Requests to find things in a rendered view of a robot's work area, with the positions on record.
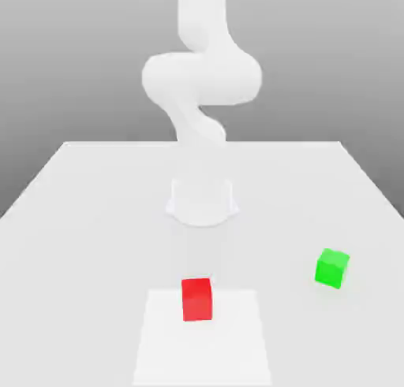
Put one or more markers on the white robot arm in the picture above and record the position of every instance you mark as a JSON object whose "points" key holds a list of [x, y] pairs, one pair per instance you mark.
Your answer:
{"points": [[202, 78]]}

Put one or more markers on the small red cube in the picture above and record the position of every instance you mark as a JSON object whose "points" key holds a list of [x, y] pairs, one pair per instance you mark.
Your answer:
{"points": [[197, 300]]}

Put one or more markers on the small green cube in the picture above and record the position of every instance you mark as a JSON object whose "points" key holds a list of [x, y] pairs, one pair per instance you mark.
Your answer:
{"points": [[330, 269]]}

